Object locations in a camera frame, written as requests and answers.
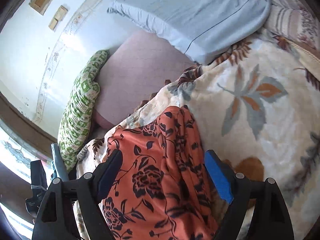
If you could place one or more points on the wall switch plate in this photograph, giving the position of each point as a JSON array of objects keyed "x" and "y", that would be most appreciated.
[{"x": 58, "y": 17}]

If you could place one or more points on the green patterned pillow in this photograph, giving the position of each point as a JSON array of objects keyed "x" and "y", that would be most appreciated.
[{"x": 76, "y": 120}]

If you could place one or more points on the light blue pillow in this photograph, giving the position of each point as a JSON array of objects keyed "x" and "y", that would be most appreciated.
[{"x": 200, "y": 29}]

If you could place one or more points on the wooden window frame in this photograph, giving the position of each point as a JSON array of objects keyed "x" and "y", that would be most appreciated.
[{"x": 21, "y": 143}]

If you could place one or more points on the striped floral quilt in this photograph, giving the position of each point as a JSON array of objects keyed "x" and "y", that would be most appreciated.
[{"x": 293, "y": 26}]

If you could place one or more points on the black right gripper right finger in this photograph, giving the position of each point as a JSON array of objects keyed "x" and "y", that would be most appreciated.
[{"x": 270, "y": 220}]

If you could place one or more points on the orange floral garment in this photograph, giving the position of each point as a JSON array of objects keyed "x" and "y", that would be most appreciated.
[{"x": 162, "y": 190}]

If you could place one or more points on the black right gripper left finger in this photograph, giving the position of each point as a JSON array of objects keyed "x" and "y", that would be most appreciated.
[{"x": 55, "y": 218}]

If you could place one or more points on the cream leaf pattern blanket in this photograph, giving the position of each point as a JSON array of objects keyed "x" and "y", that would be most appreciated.
[{"x": 257, "y": 107}]

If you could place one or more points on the blue folded cloth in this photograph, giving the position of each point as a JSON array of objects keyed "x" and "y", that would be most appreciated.
[{"x": 58, "y": 166}]

